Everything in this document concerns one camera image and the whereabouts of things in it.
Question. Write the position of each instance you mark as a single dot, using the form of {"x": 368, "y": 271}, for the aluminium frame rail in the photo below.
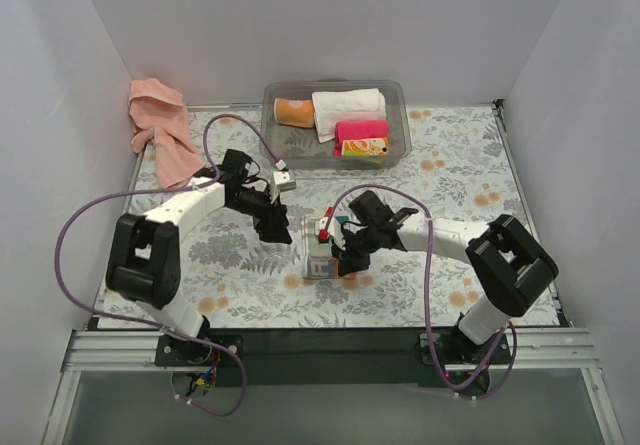
{"x": 537, "y": 348}

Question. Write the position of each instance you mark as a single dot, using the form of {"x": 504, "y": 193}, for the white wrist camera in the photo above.
{"x": 282, "y": 179}
{"x": 329, "y": 228}

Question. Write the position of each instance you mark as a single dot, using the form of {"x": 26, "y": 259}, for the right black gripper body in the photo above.
{"x": 353, "y": 246}

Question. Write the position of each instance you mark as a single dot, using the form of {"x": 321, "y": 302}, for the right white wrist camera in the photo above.
{"x": 329, "y": 228}

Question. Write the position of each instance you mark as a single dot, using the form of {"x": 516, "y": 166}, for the rabbit print towel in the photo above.
{"x": 317, "y": 259}

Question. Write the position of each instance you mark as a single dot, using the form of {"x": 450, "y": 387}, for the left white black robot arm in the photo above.
{"x": 144, "y": 264}

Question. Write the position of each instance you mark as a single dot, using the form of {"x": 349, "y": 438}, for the floral table mat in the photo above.
{"x": 457, "y": 167}

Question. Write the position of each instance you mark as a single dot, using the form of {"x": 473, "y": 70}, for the orange print rolled towel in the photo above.
{"x": 374, "y": 147}

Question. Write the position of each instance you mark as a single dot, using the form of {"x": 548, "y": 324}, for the clear plastic bin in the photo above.
{"x": 300, "y": 147}

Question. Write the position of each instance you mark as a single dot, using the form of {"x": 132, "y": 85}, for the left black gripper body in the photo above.
{"x": 270, "y": 216}

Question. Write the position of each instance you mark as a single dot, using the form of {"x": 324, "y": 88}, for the white rolled towel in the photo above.
{"x": 331, "y": 107}

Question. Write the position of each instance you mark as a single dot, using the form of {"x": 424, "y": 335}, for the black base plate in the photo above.
{"x": 423, "y": 369}

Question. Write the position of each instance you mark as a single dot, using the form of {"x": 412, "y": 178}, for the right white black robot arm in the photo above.
{"x": 511, "y": 266}

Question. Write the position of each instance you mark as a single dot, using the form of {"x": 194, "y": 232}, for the hot pink rolled towel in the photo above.
{"x": 360, "y": 129}

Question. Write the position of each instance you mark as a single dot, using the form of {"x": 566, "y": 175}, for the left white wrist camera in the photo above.
{"x": 282, "y": 179}

